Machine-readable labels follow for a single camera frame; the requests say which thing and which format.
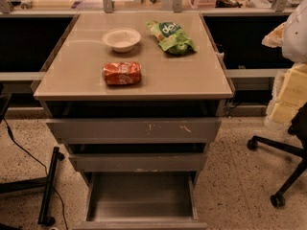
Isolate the black office chair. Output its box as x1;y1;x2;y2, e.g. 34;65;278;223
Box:
247;102;307;209

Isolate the green chip bag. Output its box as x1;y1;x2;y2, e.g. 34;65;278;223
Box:
146;21;197;56

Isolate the open bottom grey drawer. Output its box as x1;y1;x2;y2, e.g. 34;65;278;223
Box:
73;172;207;230

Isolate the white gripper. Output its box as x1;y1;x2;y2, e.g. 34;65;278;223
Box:
269;63;307;124

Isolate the grey drawer cabinet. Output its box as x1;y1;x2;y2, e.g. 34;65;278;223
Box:
34;12;233;230

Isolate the black cable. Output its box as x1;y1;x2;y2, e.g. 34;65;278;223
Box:
2;118;70;230

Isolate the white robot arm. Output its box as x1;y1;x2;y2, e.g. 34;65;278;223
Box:
262;0;307;126

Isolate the black stand leg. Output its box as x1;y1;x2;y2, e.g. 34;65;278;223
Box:
38;147;64;226

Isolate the middle grey drawer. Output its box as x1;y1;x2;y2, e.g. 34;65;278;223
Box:
69;153;206;172

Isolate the top grey drawer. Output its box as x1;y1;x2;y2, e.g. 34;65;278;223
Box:
47;118;221;145

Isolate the white bowl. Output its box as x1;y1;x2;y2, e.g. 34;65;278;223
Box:
102;28;141;53

